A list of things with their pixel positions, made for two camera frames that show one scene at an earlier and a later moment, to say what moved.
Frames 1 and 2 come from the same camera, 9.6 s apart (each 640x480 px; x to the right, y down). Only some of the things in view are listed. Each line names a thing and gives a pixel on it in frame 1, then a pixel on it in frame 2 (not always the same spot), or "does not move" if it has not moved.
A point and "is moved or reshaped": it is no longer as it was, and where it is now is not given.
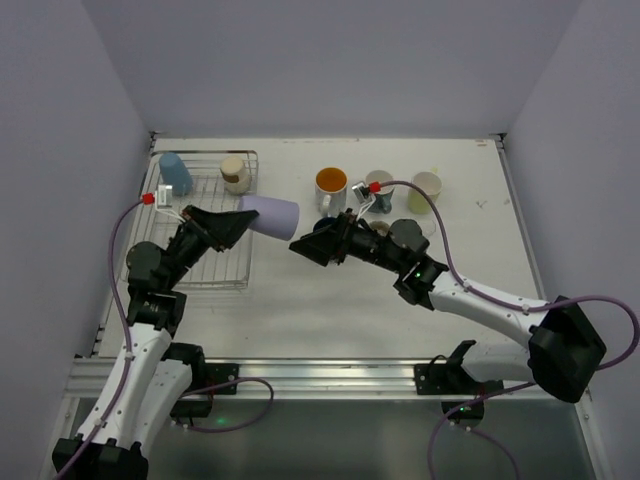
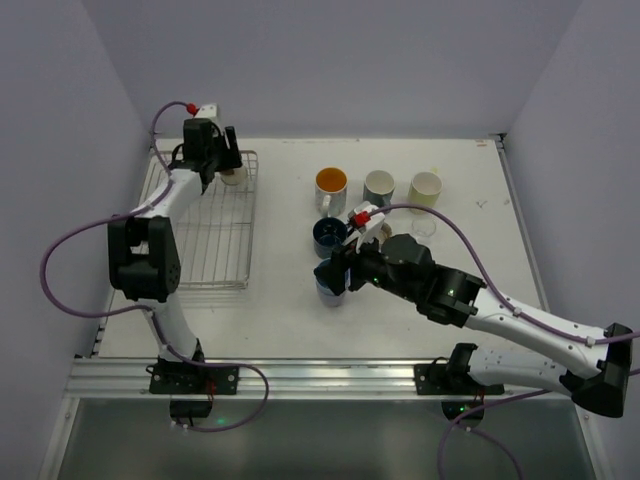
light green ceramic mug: [431, 183] does not move
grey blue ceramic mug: [382, 201] does not move
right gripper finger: [320, 245] -> [332, 275]
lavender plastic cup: [278, 218] -> [331, 299]
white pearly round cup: [331, 191] does not move
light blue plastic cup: [176, 173] is moved or reshaped
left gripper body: [198, 228] -> [223, 156]
